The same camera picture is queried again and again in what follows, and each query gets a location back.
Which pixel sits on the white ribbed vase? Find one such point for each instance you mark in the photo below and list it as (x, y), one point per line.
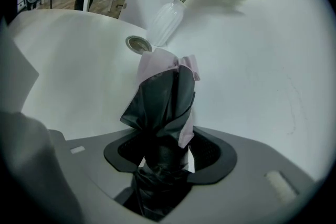
(165, 21)

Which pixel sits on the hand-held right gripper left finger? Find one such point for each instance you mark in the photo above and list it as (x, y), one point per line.
(92, 165)

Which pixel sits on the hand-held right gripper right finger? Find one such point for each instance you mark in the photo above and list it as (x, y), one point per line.
(244, 178)

